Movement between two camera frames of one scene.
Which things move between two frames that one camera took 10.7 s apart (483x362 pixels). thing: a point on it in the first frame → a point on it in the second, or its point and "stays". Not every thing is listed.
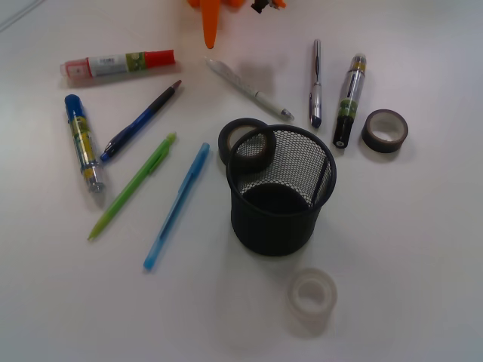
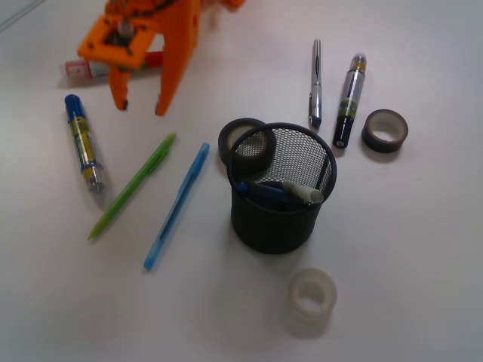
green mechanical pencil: (149, 166) stays
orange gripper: (210, 12) → (123, 35)
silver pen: (315, 104) stays
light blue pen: (176, 205) stays
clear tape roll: (312, 296) stays
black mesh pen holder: (278, 176) stays
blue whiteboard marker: (81, 134) stays
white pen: (261, 97) → (305, 193)
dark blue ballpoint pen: (124, 136) → (259, 190)
